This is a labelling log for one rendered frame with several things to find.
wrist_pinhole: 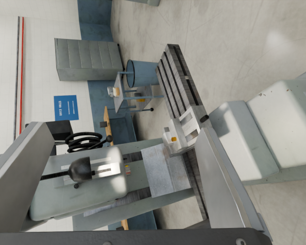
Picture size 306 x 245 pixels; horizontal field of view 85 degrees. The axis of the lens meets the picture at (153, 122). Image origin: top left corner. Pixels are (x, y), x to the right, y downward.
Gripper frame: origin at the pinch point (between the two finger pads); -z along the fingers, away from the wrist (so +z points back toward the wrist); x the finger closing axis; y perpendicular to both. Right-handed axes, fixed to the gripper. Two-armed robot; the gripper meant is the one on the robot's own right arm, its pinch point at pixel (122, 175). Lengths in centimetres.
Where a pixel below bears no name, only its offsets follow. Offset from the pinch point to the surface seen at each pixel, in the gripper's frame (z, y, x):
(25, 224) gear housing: -11, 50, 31
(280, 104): -44, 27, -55
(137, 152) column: -63, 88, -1
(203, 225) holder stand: -13, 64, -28
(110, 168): -26, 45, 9
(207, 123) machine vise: -45, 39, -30
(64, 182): -21, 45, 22
